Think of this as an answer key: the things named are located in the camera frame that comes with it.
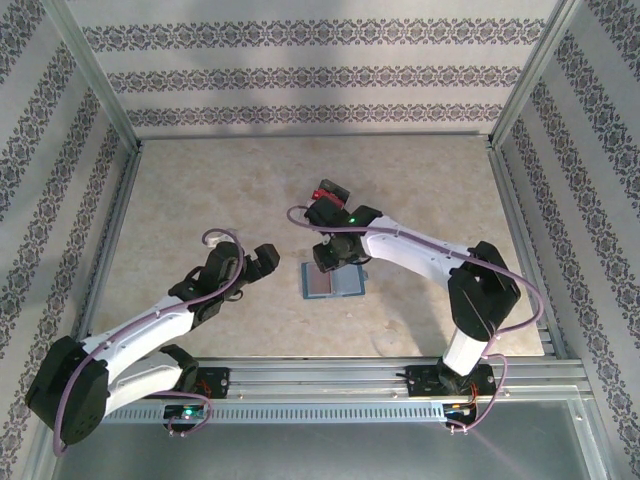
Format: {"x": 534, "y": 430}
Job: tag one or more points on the reddish credit card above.
{"x": 320, "y": 282}

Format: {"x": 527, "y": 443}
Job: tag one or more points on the blue card holder wallet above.
{"x": 350, "y": 282}

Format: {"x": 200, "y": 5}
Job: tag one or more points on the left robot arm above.
{"x": 140, "y": 325}

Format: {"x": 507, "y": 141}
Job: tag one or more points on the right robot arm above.
{"x": 415, "y": 250}

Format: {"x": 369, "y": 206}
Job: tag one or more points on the red card stack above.
{"x": 332, "y": 199}

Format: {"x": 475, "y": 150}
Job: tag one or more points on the clear acrylic card stand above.
{"x": 347, "y": 200}

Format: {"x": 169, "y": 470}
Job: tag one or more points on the black card stack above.
{"x": 336, "y": 187}

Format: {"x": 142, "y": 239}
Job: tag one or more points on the grey metal sheet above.
{"x": 320, "y": 452}

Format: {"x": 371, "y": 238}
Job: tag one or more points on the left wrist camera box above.
{"x": 213, "y": 242}

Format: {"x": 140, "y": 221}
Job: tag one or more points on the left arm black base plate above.
{"x": 220, "y": 382}

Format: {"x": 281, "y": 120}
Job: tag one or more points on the aluminium mounting rail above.
{"x": 320, "y": 380}

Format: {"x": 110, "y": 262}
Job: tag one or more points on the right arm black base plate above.
{"x": 420, "y": 382}

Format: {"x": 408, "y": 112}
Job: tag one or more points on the aluminium side rail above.
{"x": 520, "y": 225}

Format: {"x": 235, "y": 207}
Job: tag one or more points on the aluminium frame post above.
{"x": 534, "y": 70}
{"x": 93, "y": 70}

